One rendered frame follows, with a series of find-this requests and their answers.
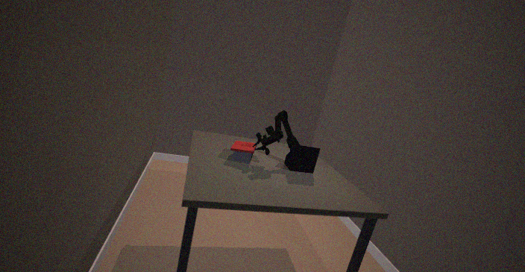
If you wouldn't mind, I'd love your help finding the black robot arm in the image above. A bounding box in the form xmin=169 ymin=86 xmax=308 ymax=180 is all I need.
xmin=266 ymin=110 xmax=300 ymax=151

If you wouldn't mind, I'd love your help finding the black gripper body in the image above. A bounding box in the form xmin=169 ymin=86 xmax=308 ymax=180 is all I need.
xmin=256 ymin=133 xmax=272 ymax=155

